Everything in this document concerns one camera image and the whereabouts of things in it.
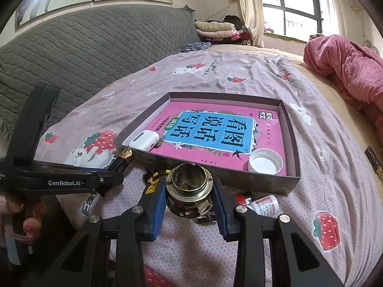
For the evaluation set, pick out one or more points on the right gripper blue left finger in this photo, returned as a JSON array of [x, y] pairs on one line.
[[153, 201]]

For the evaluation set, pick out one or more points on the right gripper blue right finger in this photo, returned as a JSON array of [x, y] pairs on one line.
[[224, 204]]

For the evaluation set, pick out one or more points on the yellow black wrist watch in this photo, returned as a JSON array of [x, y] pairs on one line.
[[151, 179]]

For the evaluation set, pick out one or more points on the red lighter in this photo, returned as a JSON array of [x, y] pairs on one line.
[[245, 198]]

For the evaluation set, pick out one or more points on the white pill bottle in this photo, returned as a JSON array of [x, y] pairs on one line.
[[266, 206]]

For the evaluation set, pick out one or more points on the black gold lipstick tube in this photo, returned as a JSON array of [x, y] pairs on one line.
[[121, 161]]

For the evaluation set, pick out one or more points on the person's left hand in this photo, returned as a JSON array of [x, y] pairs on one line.
[[32, 225]]

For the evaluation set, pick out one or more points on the white earbuds case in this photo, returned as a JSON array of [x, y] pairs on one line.
[[145, 141]]

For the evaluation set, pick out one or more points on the white plastic jar lid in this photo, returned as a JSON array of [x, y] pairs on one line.
[[265, 161]]

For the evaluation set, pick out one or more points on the grey cardboard box tray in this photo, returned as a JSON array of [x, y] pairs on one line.
[[245, 180]]

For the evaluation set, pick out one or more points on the pink and blue book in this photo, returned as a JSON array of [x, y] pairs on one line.
[[220, 135]]

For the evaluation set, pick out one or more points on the pink strawberry print bedsheet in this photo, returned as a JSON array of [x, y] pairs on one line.
[[335, 176]]

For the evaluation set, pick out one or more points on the grey quilted headboard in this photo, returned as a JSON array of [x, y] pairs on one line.
[[82, 52]]

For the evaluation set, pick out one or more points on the black mattress brand label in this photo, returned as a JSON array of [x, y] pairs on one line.
[[374, 161]]

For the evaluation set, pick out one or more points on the dark patterned cloth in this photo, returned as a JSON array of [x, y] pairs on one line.
[[195, 46]]

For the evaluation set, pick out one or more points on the beige mattress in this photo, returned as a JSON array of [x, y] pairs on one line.
[[358, 126]]

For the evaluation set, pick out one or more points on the stack of folded clothes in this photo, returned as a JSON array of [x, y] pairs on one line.
[[230, 31]]

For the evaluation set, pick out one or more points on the pink rolled quilt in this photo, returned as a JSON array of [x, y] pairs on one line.
[[356, 71]]

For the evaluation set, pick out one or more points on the black framed window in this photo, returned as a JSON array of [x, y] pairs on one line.
[[298, 19]]

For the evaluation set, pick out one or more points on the cream window curtain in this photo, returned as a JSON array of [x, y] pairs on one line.
[[253, 15]]

